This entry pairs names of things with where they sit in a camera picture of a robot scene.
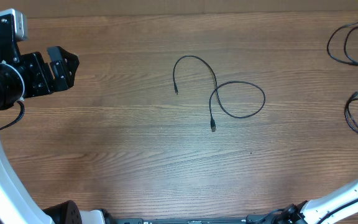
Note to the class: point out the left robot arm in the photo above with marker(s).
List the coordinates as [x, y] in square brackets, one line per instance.
[16, 205]

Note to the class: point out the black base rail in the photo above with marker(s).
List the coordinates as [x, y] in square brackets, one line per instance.
[252, 219]

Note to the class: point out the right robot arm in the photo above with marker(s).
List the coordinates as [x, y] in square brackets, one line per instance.
[331, 208]

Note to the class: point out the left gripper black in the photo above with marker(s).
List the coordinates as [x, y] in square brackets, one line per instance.
[64, 79]

